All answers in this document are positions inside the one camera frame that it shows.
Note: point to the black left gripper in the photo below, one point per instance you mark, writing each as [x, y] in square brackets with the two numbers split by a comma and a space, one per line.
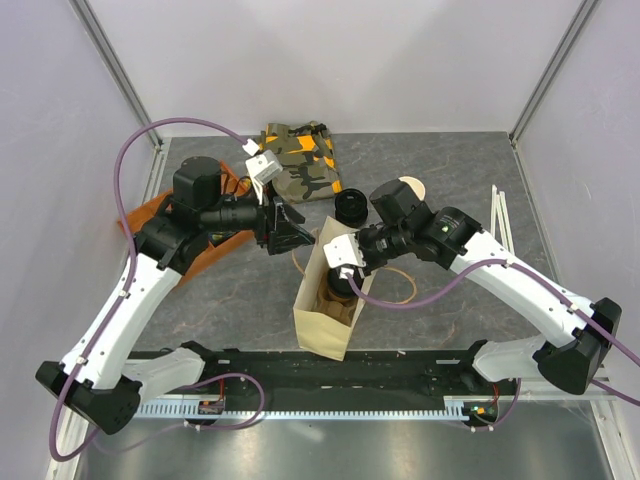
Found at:
[275, 231]

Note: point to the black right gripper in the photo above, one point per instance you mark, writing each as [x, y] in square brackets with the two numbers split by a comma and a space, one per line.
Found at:
[370, 266]

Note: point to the black plastic cup lid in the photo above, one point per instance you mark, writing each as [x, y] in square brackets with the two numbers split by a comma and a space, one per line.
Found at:
[339, 287]

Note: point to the stack of paper cups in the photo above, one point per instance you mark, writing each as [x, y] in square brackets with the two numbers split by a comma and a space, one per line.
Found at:
[416, 185]

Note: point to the brown paper bag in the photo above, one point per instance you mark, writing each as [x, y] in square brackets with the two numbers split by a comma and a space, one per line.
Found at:
[324, 321]

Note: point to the cardboard cup carrier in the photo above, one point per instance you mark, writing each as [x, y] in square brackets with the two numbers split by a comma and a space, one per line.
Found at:
[341, 311]

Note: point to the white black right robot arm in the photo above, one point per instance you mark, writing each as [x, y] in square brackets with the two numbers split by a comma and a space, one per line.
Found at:
[574, 333]

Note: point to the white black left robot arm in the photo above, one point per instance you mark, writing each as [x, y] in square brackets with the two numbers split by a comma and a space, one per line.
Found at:
[93, 379]

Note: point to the stack of black lids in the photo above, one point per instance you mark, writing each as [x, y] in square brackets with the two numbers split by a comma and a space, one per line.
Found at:
[351, 207]

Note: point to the camouflage folded cloth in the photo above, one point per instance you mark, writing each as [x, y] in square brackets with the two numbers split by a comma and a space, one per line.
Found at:
[306, 153]

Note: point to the white paper straws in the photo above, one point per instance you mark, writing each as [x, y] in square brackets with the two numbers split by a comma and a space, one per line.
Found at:
[500, 226]

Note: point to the orange compartment tray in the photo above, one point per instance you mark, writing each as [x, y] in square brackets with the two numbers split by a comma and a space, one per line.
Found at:
[179, 231]

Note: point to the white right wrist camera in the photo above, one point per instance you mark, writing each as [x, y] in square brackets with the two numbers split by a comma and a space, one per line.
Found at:
[343, 254]

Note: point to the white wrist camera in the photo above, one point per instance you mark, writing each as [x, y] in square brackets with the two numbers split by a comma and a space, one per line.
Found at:
[343, 254]
[262, 167]

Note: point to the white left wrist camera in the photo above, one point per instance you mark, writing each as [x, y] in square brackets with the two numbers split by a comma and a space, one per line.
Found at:
[262, 167]

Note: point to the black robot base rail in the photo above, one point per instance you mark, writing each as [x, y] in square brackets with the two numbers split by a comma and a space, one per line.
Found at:
[364, 380]

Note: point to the grey slotted cable duct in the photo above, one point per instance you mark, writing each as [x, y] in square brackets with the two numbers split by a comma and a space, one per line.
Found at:
[196, 409]

